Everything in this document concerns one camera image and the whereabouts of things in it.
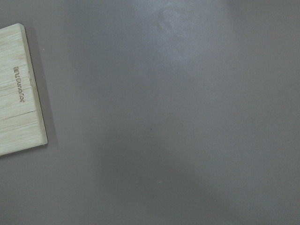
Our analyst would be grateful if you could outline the bamboo cutting board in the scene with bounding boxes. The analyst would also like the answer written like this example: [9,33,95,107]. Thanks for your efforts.
[0,23,48,155]

